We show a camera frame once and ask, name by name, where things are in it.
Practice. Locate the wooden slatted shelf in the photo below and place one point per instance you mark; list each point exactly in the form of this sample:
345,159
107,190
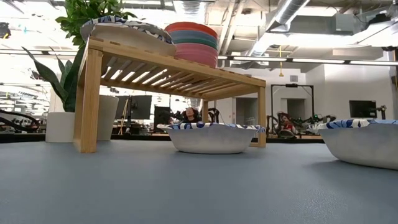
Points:
90,102

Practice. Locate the suspended linear light bar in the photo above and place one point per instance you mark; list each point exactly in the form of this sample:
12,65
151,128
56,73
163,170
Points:
264,58

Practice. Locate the red plastic bowl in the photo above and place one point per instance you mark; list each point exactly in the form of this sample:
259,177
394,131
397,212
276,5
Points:
191,26

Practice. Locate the snake plant in white pot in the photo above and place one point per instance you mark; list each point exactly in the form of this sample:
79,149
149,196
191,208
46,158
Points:
60,127

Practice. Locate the silver ceiling ventilation duct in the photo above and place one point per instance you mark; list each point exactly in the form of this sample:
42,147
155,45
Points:
286,15

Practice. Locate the black wall screen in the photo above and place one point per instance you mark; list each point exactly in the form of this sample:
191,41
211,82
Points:
362,109

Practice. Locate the black ceiling-mounted device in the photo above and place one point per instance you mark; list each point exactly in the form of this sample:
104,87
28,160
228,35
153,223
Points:
4,31

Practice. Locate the leafy green potted plant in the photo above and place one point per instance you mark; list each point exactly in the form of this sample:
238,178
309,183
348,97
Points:
81,9

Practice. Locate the grey wall vent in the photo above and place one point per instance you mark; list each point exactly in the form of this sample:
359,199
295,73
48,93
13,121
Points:
293,78

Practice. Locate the person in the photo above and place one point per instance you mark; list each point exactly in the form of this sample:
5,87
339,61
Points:
189,113
286,126

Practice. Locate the black computer monitor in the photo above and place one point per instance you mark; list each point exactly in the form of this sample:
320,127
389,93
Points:
161,118
122,107
141,107

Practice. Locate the black background robot arm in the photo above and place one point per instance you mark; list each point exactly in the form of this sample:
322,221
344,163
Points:
214,113
314,119
18,115

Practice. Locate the black table frame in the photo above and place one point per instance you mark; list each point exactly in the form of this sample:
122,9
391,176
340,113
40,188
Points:
18,138

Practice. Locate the black metal door frame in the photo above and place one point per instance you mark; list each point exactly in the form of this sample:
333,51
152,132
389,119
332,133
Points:
292,85

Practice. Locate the black camera on stand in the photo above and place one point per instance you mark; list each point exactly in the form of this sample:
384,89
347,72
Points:
382,109

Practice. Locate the yellow hanging pendant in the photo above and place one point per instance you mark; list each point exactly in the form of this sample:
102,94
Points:
280,74

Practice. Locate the pink plastic bowl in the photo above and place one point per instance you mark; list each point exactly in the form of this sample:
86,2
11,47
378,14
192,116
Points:
196,56

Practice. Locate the blue plastic bowl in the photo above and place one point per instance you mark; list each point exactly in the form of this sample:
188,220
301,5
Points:
191,34

